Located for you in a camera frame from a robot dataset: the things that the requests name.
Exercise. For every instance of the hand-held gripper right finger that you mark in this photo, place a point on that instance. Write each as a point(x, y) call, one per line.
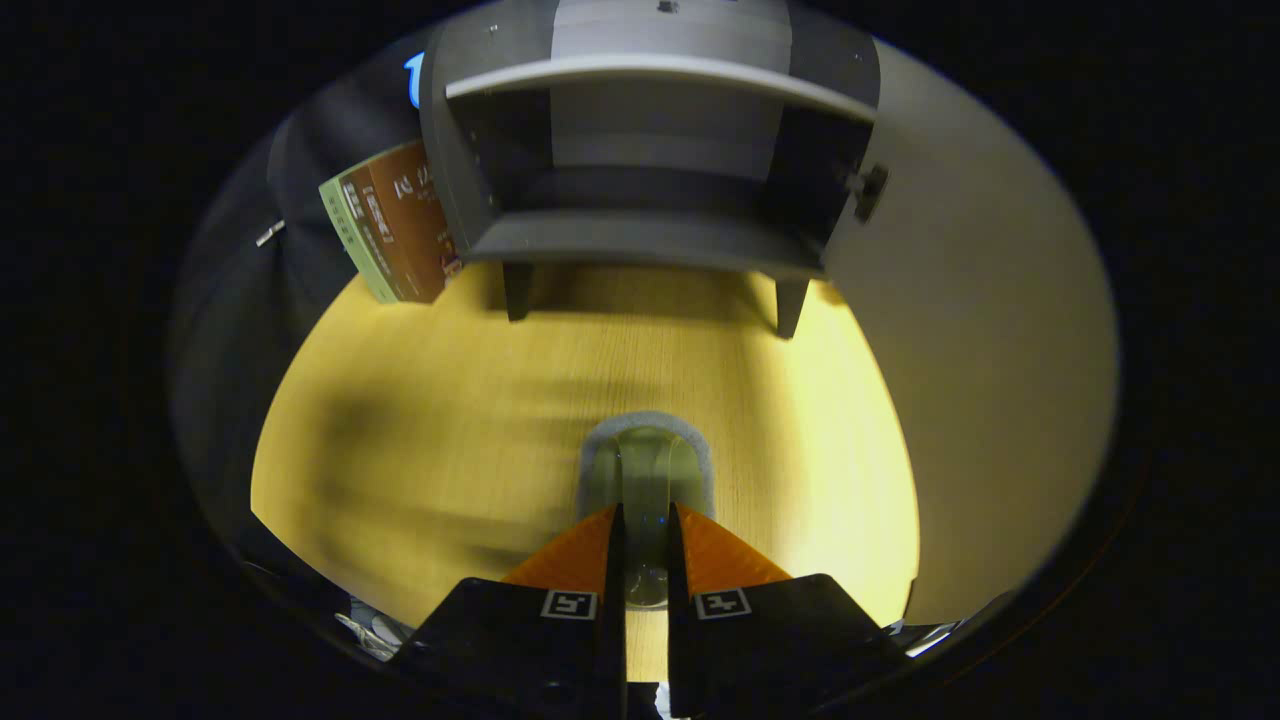
point(685, 640)

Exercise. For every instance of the black backdrop cloth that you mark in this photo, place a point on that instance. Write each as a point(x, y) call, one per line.
point(250, 330)

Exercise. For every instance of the olive green grey-rimmed item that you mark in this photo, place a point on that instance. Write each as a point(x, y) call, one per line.
point(646, 470)

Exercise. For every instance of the silver clip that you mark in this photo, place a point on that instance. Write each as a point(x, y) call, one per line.
point(269, 233)

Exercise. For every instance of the dark grey cabinet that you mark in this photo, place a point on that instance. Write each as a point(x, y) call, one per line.
point(640, 245)

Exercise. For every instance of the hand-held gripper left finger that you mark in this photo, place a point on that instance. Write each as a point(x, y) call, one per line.
point(610, 640)

